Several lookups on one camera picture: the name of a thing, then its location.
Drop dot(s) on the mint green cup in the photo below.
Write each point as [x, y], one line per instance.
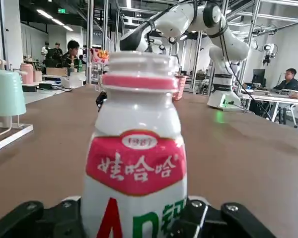
[5, 94]

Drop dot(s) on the white juice bottle pink label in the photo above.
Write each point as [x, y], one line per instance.
[134, 148]

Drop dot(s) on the pink snack bag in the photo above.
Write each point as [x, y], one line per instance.
[100, 55]

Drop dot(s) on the clear acrylic snack shelf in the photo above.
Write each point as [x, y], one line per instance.
[95, 74]

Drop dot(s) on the pink plastic basket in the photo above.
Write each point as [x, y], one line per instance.
[180, 86]

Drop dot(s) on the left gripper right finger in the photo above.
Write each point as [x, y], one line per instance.
[226, 220]

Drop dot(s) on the pink thermos bottle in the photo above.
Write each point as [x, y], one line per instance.
[26, 73]

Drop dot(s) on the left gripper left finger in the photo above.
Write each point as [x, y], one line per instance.
[27, 220]

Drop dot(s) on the black power adapter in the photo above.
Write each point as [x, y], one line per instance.
[46, 86]
[29, 88]

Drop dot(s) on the person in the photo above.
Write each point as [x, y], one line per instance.
[57, 49]
[46, 53]
[288, 83]
[72, 50]

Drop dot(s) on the black computer monitor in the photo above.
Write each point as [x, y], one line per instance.
[258, 75]

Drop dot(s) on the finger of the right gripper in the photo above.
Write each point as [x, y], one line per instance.
[101, 99]

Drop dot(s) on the green exit sign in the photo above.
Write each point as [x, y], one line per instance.
[61, 11]

